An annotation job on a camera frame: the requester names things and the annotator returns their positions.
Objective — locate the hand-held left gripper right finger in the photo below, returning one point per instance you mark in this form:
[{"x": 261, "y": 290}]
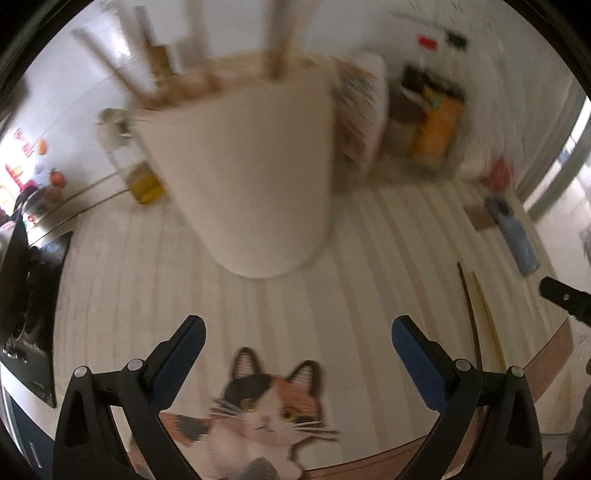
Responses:
[{"x": 418, "y": 360}]

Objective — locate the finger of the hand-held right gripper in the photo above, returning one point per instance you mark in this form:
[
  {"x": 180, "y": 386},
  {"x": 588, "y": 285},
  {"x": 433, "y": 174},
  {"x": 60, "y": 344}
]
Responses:
[{"x": 565, "y": 297}]

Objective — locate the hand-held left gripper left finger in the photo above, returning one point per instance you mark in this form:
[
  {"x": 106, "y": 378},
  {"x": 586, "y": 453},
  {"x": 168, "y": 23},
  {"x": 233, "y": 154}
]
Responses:
[{"x": 178, "y": 360}]

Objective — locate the cream round chopstick holder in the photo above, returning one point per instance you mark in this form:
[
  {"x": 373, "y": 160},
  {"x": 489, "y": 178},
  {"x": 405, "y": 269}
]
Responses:
[{"x": 249, "y": 184}]

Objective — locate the blue smartphone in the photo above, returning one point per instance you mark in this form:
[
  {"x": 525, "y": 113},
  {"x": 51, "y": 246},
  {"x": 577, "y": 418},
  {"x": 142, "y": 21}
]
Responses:
[{"x": 515, "y": 235}]

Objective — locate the striped cat-print table mat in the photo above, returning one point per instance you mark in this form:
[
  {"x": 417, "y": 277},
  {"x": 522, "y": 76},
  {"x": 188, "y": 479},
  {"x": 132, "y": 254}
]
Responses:
[{"x": 138, "y": 286}]

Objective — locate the small brown card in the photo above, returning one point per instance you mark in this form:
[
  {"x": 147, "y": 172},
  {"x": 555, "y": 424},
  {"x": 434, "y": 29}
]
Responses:
[{"x": 478, "y": 218}]

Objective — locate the red round item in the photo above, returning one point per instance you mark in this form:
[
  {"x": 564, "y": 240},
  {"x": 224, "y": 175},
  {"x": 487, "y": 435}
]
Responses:
[{"x": 498, "y": 173}]

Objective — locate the black gas stove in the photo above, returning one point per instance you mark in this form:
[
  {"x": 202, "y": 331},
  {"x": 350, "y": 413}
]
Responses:
[{"x": 32, "y": 314}]

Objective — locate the clear plastic bag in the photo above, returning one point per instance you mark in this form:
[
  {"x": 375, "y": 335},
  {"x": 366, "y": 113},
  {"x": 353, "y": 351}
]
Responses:
[{"x": 480, "y": 166}]

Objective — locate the blue kitchen cabinet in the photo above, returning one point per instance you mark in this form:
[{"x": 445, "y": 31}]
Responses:
[{"x": 32, "y": 443}]

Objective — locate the clear oil dispenser bottle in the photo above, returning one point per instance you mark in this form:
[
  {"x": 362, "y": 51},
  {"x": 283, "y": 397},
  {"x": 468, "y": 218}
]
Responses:
[{"x": 143, "y": 184}]

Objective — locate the white printed packet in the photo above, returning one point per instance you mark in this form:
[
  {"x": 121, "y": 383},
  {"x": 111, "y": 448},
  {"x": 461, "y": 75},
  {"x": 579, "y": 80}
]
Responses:
[{"x": 358, "y": 106}]

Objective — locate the grey window frame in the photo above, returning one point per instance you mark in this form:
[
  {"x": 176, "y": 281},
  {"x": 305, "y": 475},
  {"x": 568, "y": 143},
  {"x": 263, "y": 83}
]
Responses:
[{"x": 554, "y": 161}]

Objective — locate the colourful wall stickers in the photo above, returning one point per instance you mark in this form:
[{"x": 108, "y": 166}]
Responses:
[{"x": 51, "y": 177}]

